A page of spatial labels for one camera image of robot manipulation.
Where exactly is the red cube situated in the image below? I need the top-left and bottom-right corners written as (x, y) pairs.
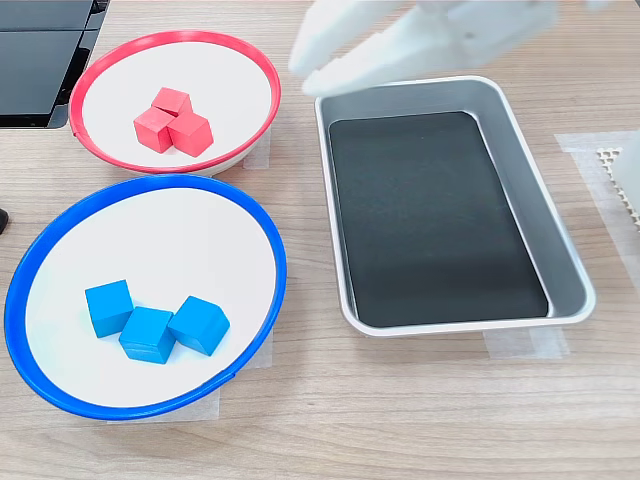
top-left (167, 109), bottom-right (215, 158)
top-left (133, 106), bottom-right (176, 154)
top-left (151, 87), bottom-right (194, 117)

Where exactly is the red-rimmed white plate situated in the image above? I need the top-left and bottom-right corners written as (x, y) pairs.
top-left (68, 29), bottom-right (282, 177)

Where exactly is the clear tape strip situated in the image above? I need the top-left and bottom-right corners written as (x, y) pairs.
top-left (243, 124), bottom-right (274, 172)
top-left (553, 130), bottom-right (640, 281)
top-left (243, 329), bottom-right (274, 371)
top-left (483, 324), bottom-right (571, 359)
top-left (106, 388), bottom-right (221, 425)

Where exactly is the black mat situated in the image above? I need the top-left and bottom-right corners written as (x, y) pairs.
top-left (327, 110), bottom-right (551, 329)

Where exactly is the steel tray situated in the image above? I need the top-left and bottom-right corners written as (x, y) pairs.
top-left (313, 74), bottom-right (598, 339)

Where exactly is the pale perforated plate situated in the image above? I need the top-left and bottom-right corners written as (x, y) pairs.
top-left (596, 146), bottom-right (640, 236)

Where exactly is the blue-rimmed white plate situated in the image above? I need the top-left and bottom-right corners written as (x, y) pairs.
top-left (3, 173), bottom-right (289, 421)

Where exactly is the black glossy device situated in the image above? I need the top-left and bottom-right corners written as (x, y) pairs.
top-left (0, 0), bottom-right (111, 130)

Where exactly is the blue cube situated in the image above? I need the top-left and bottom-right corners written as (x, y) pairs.
top-left (118, 306), bottom-right (176, 364)
top-left (83, 279), bottom-right (135, 339)
top-left (167, 295), bottom-right (231, 357)

